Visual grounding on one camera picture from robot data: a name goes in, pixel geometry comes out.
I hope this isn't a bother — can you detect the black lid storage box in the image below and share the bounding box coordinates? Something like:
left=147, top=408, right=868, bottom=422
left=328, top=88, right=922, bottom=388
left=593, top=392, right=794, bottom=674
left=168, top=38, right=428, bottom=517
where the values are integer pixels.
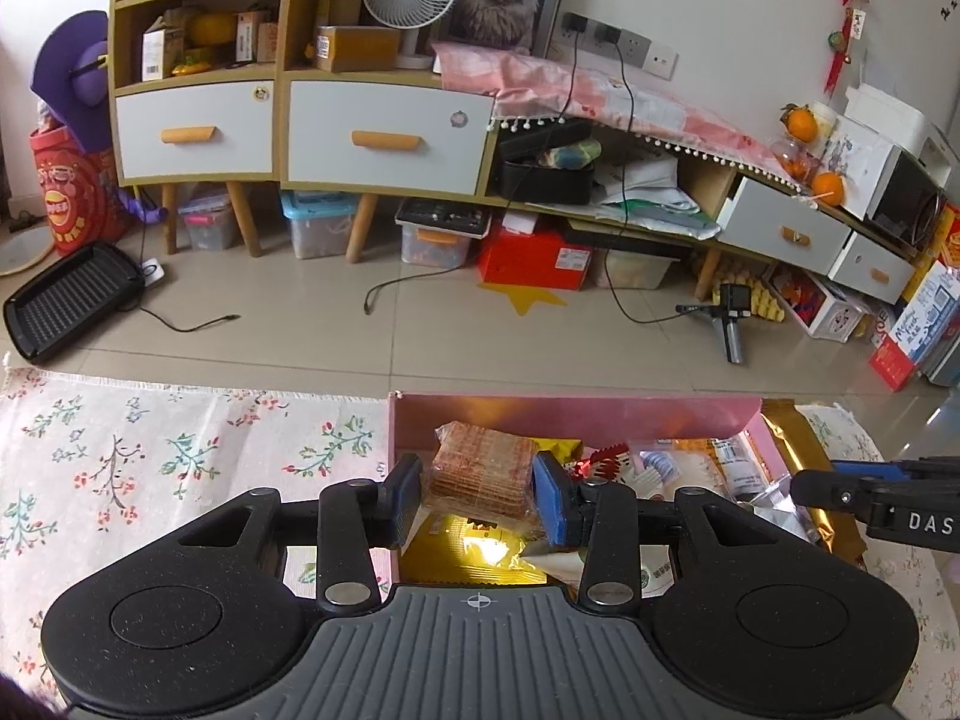
left=394, top=199, right=492, bottom=269

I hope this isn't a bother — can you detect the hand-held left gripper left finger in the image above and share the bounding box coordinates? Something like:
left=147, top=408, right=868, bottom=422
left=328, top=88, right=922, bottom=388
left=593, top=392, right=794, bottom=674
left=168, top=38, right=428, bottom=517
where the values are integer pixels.
left=161, top=452, right=425, bottom=613

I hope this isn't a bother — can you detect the large plain yellow packet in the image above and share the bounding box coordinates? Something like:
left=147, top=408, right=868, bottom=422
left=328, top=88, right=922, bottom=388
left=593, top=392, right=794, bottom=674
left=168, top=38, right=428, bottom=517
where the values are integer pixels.
left=401, top=514, right=578, bottom=590

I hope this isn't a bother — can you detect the red printed bag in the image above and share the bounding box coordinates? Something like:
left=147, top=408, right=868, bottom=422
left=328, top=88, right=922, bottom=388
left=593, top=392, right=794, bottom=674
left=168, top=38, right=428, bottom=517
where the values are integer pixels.
left=28, top=124, right=128, bottom=256

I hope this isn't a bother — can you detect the yellow egg tray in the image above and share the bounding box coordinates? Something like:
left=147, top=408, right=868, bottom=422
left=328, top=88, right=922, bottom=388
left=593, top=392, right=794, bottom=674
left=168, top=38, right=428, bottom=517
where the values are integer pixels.
left=694, top=255, right=785, bottom=323

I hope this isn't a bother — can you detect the clear orange wafer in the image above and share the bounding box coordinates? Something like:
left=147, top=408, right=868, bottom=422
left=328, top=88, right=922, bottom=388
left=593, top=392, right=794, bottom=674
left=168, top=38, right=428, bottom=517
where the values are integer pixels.
left=424, top=421, right=542, bottom=520

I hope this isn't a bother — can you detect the purple hat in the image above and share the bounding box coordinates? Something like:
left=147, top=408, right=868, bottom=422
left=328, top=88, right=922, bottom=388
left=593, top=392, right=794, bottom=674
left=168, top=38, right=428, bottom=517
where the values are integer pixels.
left=30, top=10, right=113, bottom=155

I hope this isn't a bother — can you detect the cardboard box white label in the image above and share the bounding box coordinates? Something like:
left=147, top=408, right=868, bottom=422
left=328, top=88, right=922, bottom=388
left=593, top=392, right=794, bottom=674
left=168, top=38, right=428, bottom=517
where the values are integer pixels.
left=141, top=19, right=188, bottom=82

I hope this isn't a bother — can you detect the clear white snack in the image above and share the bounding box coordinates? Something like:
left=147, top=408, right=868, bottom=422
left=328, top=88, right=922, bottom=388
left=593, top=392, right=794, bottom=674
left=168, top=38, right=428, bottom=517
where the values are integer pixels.
left=637, top=450, right=680, bottom=500

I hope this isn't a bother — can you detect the black camera gimbal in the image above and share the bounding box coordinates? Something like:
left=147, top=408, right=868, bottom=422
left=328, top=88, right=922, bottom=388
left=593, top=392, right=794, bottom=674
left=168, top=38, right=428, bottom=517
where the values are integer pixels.
left=675, top=281, right=755, bottom=367

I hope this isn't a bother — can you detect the red cardboard box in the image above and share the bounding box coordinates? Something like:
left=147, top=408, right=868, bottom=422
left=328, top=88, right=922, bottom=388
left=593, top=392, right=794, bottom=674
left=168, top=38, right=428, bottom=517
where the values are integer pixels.
left=478, top=229, right=593, bottom=292

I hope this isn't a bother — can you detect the blue lid storage box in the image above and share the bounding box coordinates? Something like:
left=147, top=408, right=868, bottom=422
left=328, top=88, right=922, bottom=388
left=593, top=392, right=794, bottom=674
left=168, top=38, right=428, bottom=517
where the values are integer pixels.
left=280, top=191, right=359, bottom=261

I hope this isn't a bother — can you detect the clear bag of fruit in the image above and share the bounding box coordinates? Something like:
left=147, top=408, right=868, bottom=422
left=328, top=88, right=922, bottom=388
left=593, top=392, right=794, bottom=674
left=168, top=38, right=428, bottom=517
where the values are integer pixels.
left=772, top=135, right=822, bottom=185

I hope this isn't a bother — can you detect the red snack packet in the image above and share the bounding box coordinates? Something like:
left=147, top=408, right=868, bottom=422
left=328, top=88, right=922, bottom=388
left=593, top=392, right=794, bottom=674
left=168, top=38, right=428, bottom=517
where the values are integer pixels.
left=574, top=444, right=638, bottom=485

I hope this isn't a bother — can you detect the low wooden media cabinet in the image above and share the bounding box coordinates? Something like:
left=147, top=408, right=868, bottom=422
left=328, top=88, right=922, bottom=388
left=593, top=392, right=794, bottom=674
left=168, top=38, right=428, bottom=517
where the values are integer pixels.
left=480, top=120, right=946, bottom=308

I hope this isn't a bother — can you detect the yellow toy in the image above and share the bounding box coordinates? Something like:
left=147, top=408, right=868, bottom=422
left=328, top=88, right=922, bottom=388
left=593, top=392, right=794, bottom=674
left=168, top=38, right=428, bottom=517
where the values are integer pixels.
left=172, top=11, right=241, bottom=76

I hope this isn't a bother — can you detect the pink cardboard box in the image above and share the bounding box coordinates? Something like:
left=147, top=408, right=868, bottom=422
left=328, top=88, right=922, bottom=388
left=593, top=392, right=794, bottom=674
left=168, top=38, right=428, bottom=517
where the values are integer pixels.
left=386, top=390, right=826, bottom=593

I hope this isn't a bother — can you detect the black cable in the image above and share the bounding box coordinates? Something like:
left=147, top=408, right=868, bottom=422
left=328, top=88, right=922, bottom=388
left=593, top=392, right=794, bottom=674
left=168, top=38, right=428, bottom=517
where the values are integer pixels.
left=364, top=30, right=582, bottom=316
left=139, top=285, right=242, bottom=335

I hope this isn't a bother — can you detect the white red printed box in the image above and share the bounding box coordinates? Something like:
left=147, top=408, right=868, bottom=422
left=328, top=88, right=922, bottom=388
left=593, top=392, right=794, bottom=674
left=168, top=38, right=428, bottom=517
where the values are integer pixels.
left=769, top=262, right=882, bottom=342

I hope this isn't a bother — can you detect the pile of papers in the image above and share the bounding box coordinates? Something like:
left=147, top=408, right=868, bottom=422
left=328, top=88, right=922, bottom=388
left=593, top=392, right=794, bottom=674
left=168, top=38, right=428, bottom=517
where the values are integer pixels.
left=592, top=146, right=725, bottom=241

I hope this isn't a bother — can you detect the clear storage box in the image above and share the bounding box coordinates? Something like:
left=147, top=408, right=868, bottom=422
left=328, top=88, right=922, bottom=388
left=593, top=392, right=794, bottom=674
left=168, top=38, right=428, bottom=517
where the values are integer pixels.
left=600, top=247, right=676, bottom=292
left=178, top=191, right=237, bottom=252

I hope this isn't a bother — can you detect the white foam box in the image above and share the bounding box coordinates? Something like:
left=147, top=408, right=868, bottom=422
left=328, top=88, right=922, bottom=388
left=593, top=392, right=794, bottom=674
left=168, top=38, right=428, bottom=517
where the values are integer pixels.
left=846, top=82, right=931, bottom=155

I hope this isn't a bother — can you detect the yellow red box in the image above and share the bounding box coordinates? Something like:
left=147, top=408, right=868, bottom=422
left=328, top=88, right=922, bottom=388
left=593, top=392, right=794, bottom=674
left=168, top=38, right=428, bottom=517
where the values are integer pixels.
left=900, top=202, right=960, bottom=301

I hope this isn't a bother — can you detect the wall socket with plugs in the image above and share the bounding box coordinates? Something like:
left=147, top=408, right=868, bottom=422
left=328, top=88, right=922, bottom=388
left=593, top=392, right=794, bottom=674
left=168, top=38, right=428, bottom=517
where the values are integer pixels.
left=561, top=13, right=652, bottom=67

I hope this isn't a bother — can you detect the round white disc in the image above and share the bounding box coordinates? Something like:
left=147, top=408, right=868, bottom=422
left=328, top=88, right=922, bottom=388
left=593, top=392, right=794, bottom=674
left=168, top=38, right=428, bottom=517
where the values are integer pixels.
left=0, top=227, right=55, bottom=276

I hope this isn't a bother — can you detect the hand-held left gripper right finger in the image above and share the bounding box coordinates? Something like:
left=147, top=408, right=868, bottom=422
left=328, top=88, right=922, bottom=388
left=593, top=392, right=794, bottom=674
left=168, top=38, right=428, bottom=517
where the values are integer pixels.
left=530, top=451, right=800, bottom=613

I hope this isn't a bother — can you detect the gold brown snack packet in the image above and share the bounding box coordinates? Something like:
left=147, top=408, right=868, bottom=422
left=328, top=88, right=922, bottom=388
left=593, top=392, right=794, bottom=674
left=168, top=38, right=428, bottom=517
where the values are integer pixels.
left=750, top=399, right=867, bottom=563

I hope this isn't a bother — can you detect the pink patterned cloth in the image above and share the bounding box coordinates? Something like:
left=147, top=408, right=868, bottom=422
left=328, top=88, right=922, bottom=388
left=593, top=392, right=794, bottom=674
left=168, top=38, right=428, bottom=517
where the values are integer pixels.
left=431, top=41, right=815, bottom=192

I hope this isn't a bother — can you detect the white printed gift box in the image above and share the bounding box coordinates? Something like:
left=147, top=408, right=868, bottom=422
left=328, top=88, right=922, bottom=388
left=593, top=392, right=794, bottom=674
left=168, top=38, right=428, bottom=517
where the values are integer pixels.
left=821, top=116, right=905, bottom=218

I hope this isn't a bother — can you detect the yellow star floor sticker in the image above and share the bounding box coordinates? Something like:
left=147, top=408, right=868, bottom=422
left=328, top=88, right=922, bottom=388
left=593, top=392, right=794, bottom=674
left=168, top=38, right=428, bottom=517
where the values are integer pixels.
left=480, top=281, right=569, bottom=317

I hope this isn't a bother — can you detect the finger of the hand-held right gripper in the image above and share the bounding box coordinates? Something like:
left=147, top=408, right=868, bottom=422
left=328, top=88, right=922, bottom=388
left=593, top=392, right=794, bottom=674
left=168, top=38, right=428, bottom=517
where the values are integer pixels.
left=790, top=469, right=905, bottom=522
left=827, top=459, right=960, bottom=482

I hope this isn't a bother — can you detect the brown cardboard box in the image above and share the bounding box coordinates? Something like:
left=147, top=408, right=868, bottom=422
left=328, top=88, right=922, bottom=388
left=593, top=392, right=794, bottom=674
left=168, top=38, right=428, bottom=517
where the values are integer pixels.
left=313, top=25, right=398, bottom=74

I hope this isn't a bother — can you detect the small cardboard box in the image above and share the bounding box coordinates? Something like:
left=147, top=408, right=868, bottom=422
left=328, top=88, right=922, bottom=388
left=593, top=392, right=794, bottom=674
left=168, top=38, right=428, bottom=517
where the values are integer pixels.
left=235, top=10, right=280, bottom=65

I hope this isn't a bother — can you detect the white toaster oven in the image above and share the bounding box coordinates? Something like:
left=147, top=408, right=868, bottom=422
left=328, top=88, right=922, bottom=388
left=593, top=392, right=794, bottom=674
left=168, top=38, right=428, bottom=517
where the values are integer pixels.
left=862, top=139, right=950, bottom=248

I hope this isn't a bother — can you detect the white drawer orange handle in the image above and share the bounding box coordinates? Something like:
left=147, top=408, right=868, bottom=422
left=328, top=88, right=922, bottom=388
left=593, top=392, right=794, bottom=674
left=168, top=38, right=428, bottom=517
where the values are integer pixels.
left=114, top=81, right=277, bottom=185
left=716, top=174, right=852, bottom=276
left=829, top=232, right=916, bottom=306
left=287, top=80, right=496, bottom=196

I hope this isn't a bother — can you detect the black grill pan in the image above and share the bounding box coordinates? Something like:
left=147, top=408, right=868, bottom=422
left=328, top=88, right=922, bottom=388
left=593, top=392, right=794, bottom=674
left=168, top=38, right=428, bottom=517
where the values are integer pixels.
left=2, top=241, right=151, bottom=362

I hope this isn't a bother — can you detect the floral tablecloth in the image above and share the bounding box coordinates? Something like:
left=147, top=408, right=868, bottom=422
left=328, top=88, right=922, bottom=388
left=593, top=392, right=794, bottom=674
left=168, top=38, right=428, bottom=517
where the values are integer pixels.
left=0, top=364, right=960, bottom=720

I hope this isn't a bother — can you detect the hanging red charm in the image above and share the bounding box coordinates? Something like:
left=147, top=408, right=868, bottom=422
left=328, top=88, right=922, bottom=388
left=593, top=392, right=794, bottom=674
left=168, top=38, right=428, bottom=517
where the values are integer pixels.
left=825, top=7, right=863, bottom=95

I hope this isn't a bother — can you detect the wooden shelf cabinet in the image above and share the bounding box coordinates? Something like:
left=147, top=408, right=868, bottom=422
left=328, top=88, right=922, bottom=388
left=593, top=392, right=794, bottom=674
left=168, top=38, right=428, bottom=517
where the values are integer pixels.
left=107, top=0, right=500, bottom=263

